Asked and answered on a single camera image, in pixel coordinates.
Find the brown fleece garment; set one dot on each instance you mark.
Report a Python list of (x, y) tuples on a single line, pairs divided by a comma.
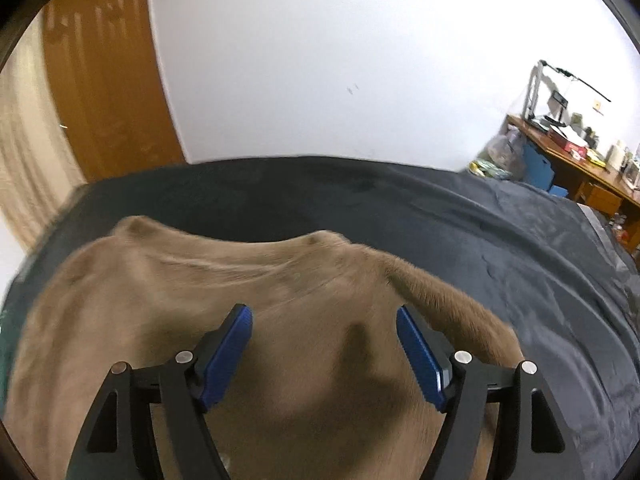
[(300, 285)]

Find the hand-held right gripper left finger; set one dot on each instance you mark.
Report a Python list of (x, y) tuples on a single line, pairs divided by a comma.
[(226, 360)]

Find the wooden door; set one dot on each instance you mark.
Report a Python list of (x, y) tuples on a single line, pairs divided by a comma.
[(110, 85)]

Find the clear plastic bag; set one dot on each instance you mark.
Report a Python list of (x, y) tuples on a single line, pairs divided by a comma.
[(505, 150)]

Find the beige curtain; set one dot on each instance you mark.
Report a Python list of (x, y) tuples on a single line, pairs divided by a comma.
[(30, 150)]

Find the wooden desk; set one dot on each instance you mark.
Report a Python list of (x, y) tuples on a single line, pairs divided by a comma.
[(590, 172)]

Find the blue storage box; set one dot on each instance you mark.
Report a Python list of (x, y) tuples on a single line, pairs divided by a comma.
[(539, 162)]

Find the red box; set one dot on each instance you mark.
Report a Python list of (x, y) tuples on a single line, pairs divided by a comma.
[(567, 144)]

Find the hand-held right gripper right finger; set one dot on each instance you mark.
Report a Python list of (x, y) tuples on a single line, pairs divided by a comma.
[(421, 360)]

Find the black bed cover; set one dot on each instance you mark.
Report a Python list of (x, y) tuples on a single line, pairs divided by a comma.
[(500, 240)]

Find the white desk lamp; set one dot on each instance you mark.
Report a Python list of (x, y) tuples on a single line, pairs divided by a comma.
[(534, 90)]

